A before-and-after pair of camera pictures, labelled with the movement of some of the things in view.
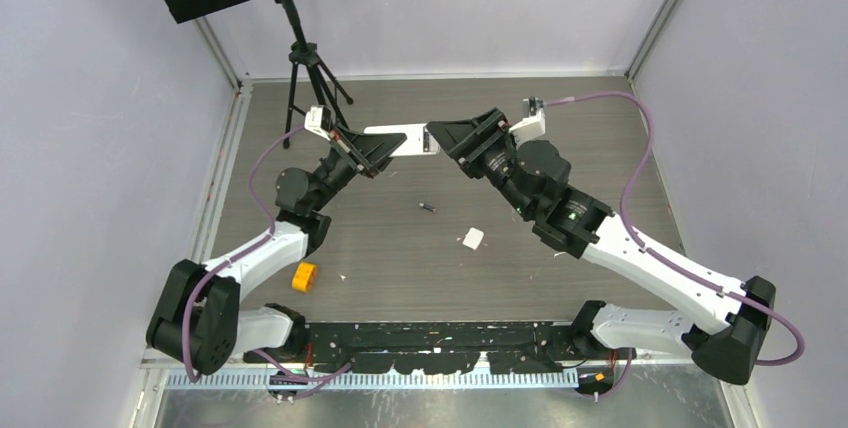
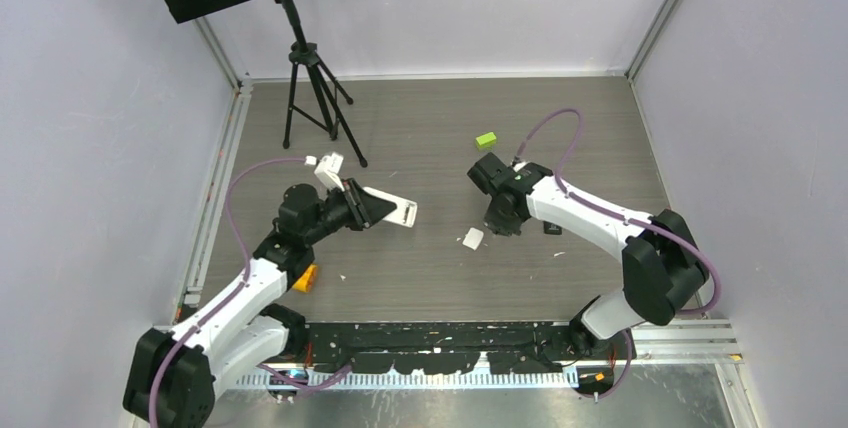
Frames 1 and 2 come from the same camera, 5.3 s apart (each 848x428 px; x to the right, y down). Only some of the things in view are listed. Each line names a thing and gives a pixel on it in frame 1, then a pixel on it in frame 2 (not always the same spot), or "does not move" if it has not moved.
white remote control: [414, 133] -> [405, 211]
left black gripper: [369, 153] -> [365, 210]
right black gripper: [466, 142] -> [503, 228]
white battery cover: [473, 238] does not move
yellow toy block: [304, 277] does not move
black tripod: [302, 52] does not move
